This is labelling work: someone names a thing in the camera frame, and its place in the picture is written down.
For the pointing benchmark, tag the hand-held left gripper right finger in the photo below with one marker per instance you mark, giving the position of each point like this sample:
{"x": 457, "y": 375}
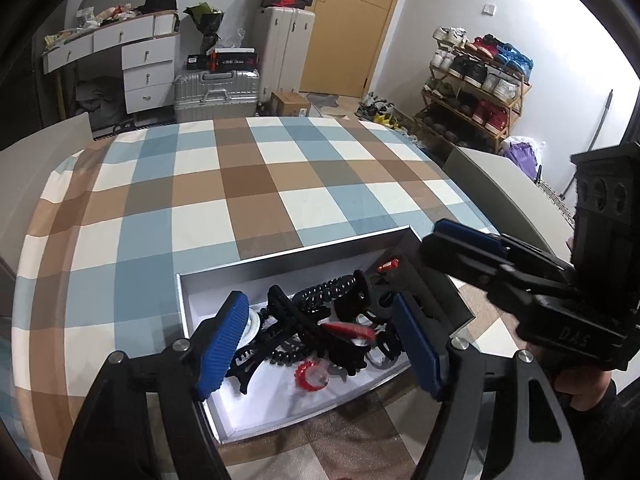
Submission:
{"x": 417, "y": 345}

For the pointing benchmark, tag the purple plastic bag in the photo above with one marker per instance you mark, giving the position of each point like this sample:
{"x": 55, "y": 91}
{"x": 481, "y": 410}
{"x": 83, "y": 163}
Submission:
{"x": 522, "y": 157}

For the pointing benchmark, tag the grey cardboard box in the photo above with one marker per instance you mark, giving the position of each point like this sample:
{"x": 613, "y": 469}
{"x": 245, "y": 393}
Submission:
{"x": 300, "y": 260}

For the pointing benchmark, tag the rows of shoes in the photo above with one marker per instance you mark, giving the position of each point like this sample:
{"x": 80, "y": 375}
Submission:
{"x": 475, "y": 67}

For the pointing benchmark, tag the black toothed hair clip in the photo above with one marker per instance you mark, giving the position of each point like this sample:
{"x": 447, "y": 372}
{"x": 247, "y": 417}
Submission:
{"x": 260, "y": 355}

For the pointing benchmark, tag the person's right forearm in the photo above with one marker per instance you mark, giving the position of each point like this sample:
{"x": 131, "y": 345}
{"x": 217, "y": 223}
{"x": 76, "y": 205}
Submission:
{"x": 610, "y": 440}

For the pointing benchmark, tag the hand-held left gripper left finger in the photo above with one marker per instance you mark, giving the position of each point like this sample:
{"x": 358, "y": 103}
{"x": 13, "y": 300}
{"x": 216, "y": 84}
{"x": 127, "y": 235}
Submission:
{"x": 225, "y": 342}

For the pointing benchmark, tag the dark wrapped bouquet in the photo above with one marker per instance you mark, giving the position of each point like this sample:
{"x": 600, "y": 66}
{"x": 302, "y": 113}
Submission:
{"x": 206, "y": 25}

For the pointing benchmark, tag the person's right hand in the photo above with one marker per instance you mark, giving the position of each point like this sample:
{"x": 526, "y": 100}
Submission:
{"x": 575, "y": 385}

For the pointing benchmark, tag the white vanity desk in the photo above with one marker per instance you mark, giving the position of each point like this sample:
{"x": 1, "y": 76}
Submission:
{"x": 147, "y": 60}

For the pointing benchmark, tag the wooden door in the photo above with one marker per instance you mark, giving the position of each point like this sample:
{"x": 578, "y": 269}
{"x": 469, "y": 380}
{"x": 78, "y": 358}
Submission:
{"x": 350, "y": 35}

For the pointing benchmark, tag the grey cloth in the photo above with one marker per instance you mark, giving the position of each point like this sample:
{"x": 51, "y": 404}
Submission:
{"x": 97, "y": 97}

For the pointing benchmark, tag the wooden shoe rack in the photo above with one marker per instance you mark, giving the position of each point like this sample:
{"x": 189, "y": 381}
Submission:
{"x": 517, "y": 90}

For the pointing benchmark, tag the scattered slippers pile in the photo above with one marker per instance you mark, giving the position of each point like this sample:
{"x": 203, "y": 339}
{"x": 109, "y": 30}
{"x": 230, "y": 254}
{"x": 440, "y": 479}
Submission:
{"x": 382, "y": 110}

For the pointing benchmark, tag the grey pole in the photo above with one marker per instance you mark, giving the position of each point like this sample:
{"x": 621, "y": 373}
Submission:
{"x": 597, "y": 130}

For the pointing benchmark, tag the small black box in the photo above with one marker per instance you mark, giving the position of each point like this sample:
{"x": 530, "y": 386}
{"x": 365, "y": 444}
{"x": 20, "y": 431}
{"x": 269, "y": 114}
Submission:
{"x": 197, "y": 62}

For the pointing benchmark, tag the round red clear hair claw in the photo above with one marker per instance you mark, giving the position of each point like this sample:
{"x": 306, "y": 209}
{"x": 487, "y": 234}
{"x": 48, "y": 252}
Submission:
{"x": 310, "y": 376}

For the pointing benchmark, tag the black box red print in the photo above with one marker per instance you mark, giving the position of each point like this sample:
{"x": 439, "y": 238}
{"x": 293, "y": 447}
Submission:
{"x": 235, "y": 59}

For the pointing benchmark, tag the large black hair claw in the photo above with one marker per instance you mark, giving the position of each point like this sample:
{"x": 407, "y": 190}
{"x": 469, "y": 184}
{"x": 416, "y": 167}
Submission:
{"x": 375, "y": 295}

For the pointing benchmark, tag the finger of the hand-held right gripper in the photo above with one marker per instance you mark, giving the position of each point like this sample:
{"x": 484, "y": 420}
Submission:
{"x": 465, "y": 232}
{"x": 460, "y": 258}

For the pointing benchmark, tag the desk clutter pile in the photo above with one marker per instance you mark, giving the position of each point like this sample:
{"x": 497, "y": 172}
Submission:
{"x": 100, "y": 17}

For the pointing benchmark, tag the silver suitcase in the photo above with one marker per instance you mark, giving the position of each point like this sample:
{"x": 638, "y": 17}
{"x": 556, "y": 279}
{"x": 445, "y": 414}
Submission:
{"x": 215, "y": 95}

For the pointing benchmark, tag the black wavy hair clip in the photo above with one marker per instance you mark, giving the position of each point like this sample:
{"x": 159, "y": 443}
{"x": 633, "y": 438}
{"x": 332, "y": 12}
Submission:
{"x": 310, "y": 325}

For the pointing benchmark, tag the checked tablecloth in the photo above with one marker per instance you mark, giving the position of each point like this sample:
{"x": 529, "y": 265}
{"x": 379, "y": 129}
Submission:
{"x": 200, "y": 200}

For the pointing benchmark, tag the white suitcase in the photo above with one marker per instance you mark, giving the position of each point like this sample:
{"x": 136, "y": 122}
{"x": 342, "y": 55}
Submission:
{"x": 285, "y": 50}

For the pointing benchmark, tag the small brown cardboard box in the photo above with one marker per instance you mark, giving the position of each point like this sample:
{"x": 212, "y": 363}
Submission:
{"x": 291, "y": 105}

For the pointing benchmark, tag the white round disc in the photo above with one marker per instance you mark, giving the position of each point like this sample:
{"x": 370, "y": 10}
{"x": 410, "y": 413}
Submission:
{"x": 252, "y": 325}

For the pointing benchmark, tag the grey chair back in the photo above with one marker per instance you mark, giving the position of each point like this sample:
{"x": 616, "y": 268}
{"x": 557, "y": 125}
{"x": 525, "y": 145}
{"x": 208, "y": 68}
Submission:
{"x": 40, "y": 160}
{"x": 500, "y": 185}

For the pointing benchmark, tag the white light switch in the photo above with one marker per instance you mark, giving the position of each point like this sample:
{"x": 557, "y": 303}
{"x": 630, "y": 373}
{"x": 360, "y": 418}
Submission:
{"x": 489, "y": 9}

